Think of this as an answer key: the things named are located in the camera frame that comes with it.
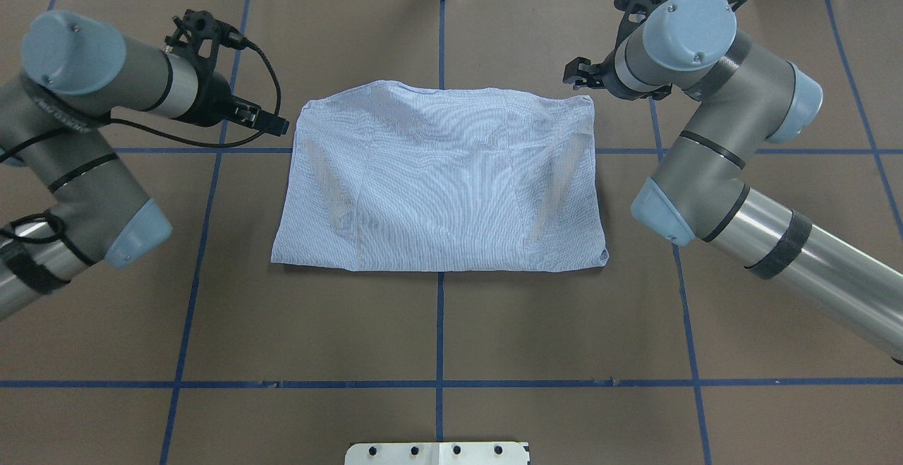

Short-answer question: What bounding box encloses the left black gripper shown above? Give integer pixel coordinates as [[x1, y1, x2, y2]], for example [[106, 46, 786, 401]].
[[187, 73, 289, 135]]

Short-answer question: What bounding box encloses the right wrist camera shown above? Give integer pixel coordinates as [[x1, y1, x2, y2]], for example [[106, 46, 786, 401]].
[[613, 0, 667, 31]]

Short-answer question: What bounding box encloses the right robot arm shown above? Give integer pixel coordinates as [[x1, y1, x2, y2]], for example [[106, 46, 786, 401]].
[[562, 0, 902, 363]]

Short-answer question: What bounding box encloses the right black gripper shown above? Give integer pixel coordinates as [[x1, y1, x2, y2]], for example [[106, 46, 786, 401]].
[[562, 50, 632, 99]]

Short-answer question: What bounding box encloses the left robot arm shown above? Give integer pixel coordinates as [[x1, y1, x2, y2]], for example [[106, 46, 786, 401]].
[[1, 9, 289, 318]]

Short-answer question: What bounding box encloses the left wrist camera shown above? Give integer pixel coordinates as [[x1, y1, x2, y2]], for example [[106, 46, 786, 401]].
[[164, 9, 248, 66]]

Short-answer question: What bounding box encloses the light blue striped shirt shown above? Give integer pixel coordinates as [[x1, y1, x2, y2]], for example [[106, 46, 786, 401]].
[[270, 81, 610, 272]]

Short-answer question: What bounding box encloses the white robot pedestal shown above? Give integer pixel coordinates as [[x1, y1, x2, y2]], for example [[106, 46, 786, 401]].
[[344, 440, 531, 464]]

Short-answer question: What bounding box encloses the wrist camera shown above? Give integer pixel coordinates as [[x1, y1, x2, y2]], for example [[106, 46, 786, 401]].
[[613, 0, 667, 31], [164, 9, 248, 66]]

